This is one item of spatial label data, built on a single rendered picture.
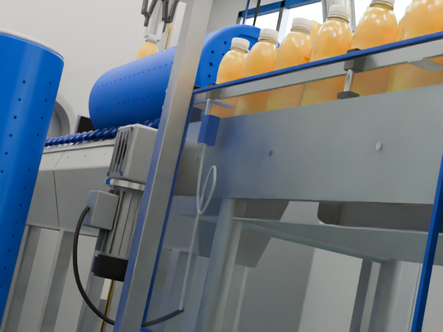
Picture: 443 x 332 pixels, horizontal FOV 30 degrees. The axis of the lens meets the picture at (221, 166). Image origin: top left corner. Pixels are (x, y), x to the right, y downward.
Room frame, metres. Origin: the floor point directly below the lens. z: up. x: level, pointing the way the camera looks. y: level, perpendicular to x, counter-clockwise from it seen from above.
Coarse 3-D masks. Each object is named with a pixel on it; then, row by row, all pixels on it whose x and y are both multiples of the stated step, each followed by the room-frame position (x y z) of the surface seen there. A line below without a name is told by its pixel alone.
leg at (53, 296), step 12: (60, 240) 2.90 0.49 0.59; (72, 240) 2.91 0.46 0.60; (60, 252) 2.89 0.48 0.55; (60, 264) 2.90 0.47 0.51; (60, 276) 2.90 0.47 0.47; (48, 288) 2.91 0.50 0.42; (60, 288) 2.91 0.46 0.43; (48, 300) 2.89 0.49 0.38; (60, 300) 2.91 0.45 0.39; (48, 312) 2.90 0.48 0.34; (48, 324) 2.90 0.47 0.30
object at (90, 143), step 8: (104, 136) 2.70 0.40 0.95; (112, 136) 2.63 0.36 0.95; (64, 144) 3.10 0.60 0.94; (72, 144) 2.98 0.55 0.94; (80, 144) 2.87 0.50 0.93; (88, 144) 2.77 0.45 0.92; (96, 144) 2.68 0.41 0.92; (104, 144) 2.60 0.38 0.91; (112, 144) 2.53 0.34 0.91; (48, 152) 3.19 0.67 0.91
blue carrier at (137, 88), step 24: (240, 24) 2.05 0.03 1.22; (168, 48) 2.35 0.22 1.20; (216, 48) 2.03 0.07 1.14; (120, 72) 2.58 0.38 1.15; (144, 72) 2.35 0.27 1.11; (168, 72) 2.18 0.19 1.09; (216, 72) 2.03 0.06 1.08; (96, 96) 2.71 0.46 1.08; (120, 96) 2.51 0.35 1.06; (144, 96) 2.33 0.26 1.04; (96, 120) 2.75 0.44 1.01; (120, 120) 2.56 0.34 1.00; (144, 120) 2.40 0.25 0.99
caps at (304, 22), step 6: (372, 0) 1.32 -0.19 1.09; (378, 0) 1.31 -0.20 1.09; (384, 0) 1.31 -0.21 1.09; (390, 0) 1.31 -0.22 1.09; (330, 6) 1.43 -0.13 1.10; (336, 6) 1.42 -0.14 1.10; (342, 6) 1.42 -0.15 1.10; (408, 6) 1.35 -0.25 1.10; (330, 12) 1.43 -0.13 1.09; (336, 12) 1.42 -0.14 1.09; (342, 12) 1.42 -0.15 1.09; (348, 12) 1.43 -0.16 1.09; (294, 18) 1.54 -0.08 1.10; (300, 18) 1.53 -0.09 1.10; (306, 18) 1.53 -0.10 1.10; (348, 18) 1.43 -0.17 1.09; (294, 24) 1.54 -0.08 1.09; (300, 24) 1.53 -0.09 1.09; (306, 24) 1.53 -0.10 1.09
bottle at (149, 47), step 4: (148, 40) 2.73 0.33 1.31; (152, 40) 2.74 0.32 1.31; (144, 44) 2.73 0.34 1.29; (148, 44) 2.73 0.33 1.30; (152, 44) 2.73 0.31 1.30; (140, 48) 2.73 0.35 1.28; (144, 48) 2.72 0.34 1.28; (148, 48) 2.72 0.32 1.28; (152, 48) 2.73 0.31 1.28; (156, 48) 2.74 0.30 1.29; (140, 52) 2.73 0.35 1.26; (144, 52) 2.72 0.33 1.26; (148, 52) 2.72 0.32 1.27; (152, 52) 2.72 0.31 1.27; (156, 52) 2.74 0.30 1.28; (136, 56) 2.75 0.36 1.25; (140, 56) 2.72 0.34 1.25; (144, 56) 2.72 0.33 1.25
